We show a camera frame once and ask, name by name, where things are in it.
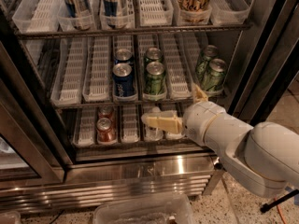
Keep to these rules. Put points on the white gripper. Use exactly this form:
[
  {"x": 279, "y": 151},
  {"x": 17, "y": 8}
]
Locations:
[{"x": 200, "y": 120}]

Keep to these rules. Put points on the green soda can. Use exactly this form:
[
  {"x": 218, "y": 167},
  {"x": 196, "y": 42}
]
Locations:
[
  {"x": 154, "y": 77},
  {"x": 153, "y": 54}
]

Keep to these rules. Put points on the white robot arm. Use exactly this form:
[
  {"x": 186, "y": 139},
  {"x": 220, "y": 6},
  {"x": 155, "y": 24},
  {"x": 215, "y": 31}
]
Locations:
[{"x": 263, "y": 158}]

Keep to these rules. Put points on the front right green can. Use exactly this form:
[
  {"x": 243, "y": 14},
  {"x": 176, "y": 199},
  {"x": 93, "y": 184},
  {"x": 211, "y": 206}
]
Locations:
[{"x": 214, "y": 75}]

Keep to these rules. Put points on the rear right green can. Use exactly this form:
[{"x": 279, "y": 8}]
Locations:
[{"x": 209, "y": 53}]

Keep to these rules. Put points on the front blue pepsi can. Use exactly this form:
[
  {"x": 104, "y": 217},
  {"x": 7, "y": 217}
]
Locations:
[{"x": 123, "y": 76}]

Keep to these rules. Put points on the blue pepsi can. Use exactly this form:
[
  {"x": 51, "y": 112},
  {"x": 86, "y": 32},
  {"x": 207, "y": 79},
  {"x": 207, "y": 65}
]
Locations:
[
  {"x": 123, "y": 76},
  {"x": 124, "y": 56}
]

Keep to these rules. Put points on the rear red soda can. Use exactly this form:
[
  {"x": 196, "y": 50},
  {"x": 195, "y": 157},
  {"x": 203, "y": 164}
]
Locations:
[{"x": 106, "y": 112}]

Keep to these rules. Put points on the red soda can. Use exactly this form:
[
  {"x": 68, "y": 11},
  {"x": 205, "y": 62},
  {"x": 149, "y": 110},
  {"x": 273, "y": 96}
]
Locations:
[
  {"x": 106, "y": 112},
  {"x": 105, "y": 131}
]

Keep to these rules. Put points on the rear blue pepsi can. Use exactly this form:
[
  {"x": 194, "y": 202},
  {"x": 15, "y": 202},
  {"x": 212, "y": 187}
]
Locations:
[{"x": 124, "y": 56}]

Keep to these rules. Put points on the front red soda can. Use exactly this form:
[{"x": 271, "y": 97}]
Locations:
[{"x": 105, "y": 131}]

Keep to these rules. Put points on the gold lacroix can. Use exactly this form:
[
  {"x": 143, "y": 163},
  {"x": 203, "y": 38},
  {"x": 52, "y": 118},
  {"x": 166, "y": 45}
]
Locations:
[{"x": 193, "y": 10}]

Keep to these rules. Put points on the stainless steel fridge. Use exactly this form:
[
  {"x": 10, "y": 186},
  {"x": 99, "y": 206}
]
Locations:
[{"x": 58, "y": 162}]

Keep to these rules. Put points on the open fridge glass door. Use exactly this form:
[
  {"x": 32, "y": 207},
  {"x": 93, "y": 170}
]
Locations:
[{"x": 265, "y": 60}]

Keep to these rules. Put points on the tall silver blue can right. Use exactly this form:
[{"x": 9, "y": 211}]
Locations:
[{"x": 114, "y": 11}]

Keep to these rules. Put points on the tall silver blue can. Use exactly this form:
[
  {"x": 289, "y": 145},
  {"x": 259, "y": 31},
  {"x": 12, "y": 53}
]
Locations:
[
  {"x": 114, "y": 11},
  {"x": 80, "y": 13}
]

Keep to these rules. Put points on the tall silver blue can left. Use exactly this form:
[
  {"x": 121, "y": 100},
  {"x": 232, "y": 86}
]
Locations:
[{"x": 80, "y": 13}]

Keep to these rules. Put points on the clear plastic water bottle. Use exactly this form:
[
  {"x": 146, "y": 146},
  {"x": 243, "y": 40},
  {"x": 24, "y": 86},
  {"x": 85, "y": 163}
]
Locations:
[{"x": 153, "y": 134}]

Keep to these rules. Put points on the clear plastic bin on floor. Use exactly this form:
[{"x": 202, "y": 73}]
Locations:
[{"x": 167, "y": 208}]

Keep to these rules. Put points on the black tripod leg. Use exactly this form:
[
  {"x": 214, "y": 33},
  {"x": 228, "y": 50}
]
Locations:
[{"x": 267, "y": 206}]

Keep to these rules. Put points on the small clear container corner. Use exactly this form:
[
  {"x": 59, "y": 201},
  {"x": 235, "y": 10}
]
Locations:
[{"x": 10, "y": 218}]

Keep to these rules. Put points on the middle wire shelf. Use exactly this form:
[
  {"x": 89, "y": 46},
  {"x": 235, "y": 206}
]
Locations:
[{"x": 216, "y": 98}]

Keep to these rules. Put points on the wire shelf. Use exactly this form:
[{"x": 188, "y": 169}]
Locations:
[
  {"x": 137, "y": 31},
  {"x": 216, "y": 98}
]

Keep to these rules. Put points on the top wire shelf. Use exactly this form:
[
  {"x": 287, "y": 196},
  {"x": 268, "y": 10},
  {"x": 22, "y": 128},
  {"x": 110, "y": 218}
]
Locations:
[{"x": 137, "y": 31}]

